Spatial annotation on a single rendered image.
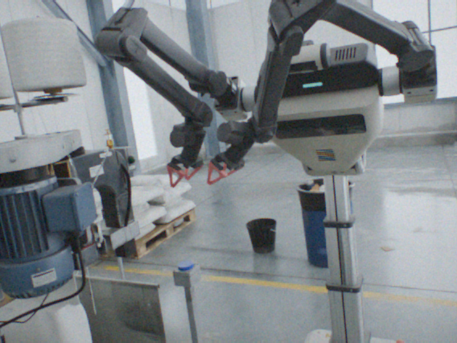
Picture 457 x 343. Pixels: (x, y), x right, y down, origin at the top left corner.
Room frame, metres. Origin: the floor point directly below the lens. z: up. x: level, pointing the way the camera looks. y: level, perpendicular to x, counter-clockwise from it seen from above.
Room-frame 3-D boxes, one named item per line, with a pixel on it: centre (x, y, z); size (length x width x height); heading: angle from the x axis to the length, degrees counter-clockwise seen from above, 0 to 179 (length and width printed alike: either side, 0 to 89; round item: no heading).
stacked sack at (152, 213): (4.06, 1.09, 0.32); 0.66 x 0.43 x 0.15; 155
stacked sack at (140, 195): (4.06, 1.08, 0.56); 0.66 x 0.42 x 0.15; 153
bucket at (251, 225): (3.57, -0.21, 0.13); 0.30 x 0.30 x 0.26
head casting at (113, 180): (1.32, 0.55, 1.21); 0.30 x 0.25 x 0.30; 63
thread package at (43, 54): (1.00, 0.41, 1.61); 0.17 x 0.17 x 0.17
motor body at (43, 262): (0.87, 0.47, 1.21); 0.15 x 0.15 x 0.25
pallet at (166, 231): (4.42, 1.16, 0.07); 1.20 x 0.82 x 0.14; 155
